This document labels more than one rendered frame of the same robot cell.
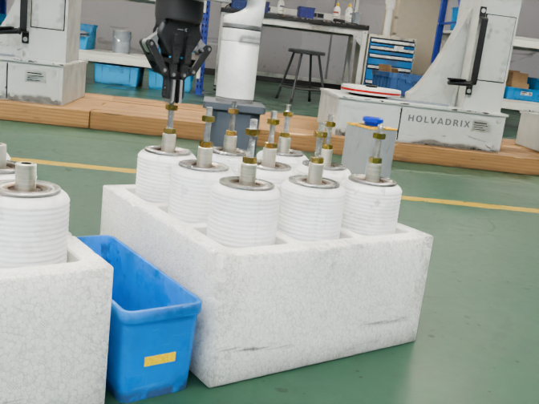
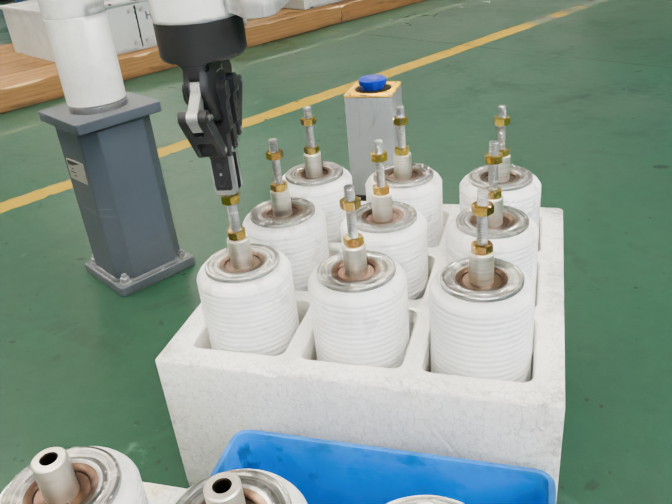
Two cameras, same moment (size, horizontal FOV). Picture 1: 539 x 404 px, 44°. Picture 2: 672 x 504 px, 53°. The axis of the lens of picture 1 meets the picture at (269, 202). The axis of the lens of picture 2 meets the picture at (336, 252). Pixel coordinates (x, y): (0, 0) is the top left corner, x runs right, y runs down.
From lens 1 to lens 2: 0.70 m
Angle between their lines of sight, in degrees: 36
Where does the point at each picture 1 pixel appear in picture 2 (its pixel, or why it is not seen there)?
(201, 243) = (496, 397)
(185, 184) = (371, 316)
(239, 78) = (105, 71)
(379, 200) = (535, 202)
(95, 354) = not seen: outside the picture
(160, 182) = (273, 316)
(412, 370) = (610, 361)
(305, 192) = (517, 246)
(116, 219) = (222, 399)
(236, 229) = (516, 350)
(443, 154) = not seen: hidden behind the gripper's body
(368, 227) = not seen: hidden behind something
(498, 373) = (649, 312)
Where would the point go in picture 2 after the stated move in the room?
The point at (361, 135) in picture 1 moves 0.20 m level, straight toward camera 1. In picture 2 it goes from (375, 107) to (468, 142)
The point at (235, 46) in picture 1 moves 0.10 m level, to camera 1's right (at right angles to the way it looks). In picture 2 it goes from (81, 24) to (145, 12)
